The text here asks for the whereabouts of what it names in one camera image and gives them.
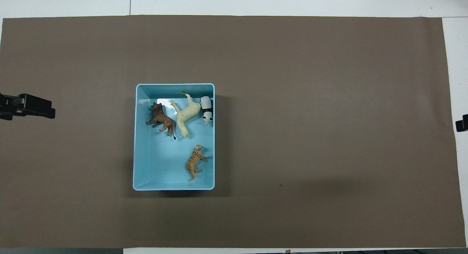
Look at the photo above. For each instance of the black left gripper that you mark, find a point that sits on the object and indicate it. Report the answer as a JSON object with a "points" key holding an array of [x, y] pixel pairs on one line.
{"points": [[8, 105]]}

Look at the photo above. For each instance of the brown lion toy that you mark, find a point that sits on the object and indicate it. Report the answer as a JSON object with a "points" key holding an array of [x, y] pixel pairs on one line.
{"points": [[162, 118]]}

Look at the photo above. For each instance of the cream horse toy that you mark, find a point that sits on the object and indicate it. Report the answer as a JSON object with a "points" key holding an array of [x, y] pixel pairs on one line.
{"points": [[186, 115]]}

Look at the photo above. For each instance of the orange striped tiger toy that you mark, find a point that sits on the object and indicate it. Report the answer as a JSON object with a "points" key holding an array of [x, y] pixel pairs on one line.
{"points": [[193, 162]]}

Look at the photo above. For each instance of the black white panda toy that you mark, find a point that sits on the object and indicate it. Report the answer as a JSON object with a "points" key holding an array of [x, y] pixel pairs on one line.
{"points": [[206, 109]]}

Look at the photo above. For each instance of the light blue storage box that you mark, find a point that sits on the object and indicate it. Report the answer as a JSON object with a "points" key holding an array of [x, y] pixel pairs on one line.
{"points": [[161, 166]]}

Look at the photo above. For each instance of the brown table mat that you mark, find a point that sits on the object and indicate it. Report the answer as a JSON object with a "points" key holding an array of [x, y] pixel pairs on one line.
{"points": [[292, 100]]}

